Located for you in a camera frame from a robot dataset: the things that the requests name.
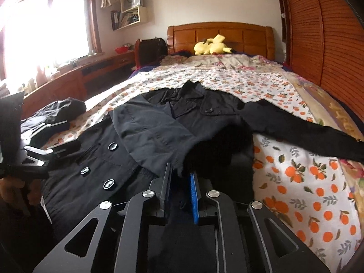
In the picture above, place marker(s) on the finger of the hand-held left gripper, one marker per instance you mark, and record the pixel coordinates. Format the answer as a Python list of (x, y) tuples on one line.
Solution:
[(61, 149), (49, 126)]

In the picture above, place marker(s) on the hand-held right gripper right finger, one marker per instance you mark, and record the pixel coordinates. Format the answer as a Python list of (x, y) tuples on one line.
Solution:
[(194, 199)]

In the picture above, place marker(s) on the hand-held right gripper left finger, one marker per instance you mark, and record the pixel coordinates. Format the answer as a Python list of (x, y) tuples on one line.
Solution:
[(165, 193)]

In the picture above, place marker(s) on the black coat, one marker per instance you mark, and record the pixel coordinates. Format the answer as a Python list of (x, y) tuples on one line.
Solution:
[(148, 130)]

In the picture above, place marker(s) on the person's left hand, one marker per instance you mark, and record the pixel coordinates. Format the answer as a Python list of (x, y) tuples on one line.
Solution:
[(7, 189)]

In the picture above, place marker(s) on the dark garment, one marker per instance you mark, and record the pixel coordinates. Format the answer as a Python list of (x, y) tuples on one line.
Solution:
[(62, 109)]

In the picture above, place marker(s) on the wooden desk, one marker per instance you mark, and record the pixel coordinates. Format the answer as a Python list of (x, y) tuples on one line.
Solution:
[(71, 76)]

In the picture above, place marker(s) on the red bowl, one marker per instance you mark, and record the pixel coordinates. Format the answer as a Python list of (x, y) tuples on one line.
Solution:
[(121, 49)]

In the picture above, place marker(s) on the orange print bed sheet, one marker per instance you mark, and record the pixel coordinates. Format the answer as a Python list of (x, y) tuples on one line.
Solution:
[(298, 182)]

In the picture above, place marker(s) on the dark blue blanket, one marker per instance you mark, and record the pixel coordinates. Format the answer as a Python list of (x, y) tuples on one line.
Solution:
[(142, 69)]

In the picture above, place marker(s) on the chair with black bag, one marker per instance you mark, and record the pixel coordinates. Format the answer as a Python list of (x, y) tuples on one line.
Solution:
[(149, 49)]

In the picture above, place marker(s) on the floral quilt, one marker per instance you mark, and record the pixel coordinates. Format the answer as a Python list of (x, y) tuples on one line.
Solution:
[(233, 61)]

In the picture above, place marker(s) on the yellow plush toy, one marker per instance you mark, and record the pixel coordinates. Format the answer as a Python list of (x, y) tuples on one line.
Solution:
[(212, 47)]

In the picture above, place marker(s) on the wooden headboard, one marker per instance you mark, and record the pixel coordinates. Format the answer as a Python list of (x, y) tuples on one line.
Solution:
[(219, 34)]

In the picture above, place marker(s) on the wooden slatted wardrobe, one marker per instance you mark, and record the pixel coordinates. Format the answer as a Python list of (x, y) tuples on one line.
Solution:
[(321, 34)]

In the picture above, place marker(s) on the window with wooden frame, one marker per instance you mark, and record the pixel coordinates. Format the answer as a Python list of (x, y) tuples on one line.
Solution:
[(45, 28)]

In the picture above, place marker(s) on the white wall shelf with books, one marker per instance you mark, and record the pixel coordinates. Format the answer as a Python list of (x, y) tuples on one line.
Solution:
[(129, 11)]

